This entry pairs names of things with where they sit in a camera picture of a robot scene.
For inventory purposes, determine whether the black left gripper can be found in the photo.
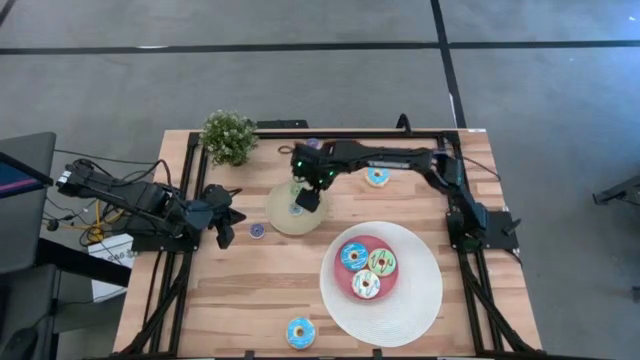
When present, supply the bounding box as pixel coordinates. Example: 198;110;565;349
202;183;247;250

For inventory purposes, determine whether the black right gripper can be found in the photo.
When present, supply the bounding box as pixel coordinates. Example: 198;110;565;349
291;142;344;213

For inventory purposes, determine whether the large blue iced donut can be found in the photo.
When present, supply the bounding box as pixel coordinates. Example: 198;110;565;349
364;167;391;189
285;316;317;351
339;242;370;272

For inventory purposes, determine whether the large white iced donut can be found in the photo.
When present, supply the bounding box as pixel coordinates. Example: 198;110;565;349
351;269;382;300

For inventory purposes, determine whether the large green iced donut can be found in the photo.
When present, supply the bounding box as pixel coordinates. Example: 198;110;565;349
367;248;398;278

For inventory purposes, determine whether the beige small round plate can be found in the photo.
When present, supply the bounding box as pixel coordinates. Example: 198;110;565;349
264;179;329;236

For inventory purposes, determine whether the small green potted plant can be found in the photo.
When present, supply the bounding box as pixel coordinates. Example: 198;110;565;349
198;109;260;168

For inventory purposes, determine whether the flat black device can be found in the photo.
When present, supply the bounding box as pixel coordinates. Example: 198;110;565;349
256;119;310;130

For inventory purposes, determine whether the pink round plate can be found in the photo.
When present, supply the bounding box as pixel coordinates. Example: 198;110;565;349
333;234;400;301

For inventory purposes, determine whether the white round woven placemat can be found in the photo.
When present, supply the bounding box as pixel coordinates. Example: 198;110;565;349
318;220;444;349

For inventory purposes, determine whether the dark blue beam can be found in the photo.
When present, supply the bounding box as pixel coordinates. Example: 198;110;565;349
35;238;132;289

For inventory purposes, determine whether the grey desk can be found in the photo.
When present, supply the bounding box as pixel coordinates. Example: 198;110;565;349
0;263;61;360

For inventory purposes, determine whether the black monitor with blue screen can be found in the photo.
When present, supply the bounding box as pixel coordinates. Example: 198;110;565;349
0;152;55;201

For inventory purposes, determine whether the black computer mouse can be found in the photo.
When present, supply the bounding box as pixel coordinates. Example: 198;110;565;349
0;327;39;360

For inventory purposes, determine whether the black tripod leg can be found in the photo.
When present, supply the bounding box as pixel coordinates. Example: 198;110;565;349
592;173;640;206

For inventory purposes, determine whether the black aluminium table frame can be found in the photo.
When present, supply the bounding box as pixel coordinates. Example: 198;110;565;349
112;129;544;360

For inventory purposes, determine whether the long black floor cable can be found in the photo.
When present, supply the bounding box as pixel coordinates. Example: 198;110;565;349
53;148;158;166

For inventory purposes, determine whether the yellow cable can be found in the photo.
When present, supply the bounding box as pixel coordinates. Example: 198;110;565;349
84;199;126;244

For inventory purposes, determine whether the black cable bundle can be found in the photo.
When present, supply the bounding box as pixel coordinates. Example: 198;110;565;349
43;169;157;247

